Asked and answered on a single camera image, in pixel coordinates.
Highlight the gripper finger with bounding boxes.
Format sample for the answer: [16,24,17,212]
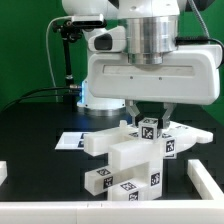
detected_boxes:
[125,100,144,127]
[158,103,176,129]

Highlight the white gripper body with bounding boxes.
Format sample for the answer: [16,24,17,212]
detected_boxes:
[87,45,222,105]

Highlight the white marker cube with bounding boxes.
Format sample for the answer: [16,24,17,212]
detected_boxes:
[138,118,162,141]

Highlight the white chair back frame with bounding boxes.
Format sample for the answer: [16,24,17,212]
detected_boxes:
[112,122,213,163]

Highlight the white chair seat block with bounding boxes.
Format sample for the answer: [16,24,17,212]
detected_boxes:
[84,130,163,201]

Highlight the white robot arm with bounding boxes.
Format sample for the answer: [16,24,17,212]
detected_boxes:
[62,0,224,128]

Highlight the white small block left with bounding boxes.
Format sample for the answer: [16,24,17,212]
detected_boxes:
[0,161,7,186]

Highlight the white marker base plate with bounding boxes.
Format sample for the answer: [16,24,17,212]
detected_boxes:
[55,132,86,150]

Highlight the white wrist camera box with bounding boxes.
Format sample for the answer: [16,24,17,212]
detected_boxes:
[88,26,126,52]

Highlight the black camera on stand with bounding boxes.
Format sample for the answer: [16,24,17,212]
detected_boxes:
[51,13,108,112]

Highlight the white border wall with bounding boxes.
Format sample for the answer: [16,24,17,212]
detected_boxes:
[0,160,224,224]

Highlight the white camera cable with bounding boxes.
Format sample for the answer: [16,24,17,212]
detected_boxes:
[45,15,73,103]

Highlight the black cables at base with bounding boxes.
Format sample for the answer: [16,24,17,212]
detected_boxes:
[0,85,82,113]

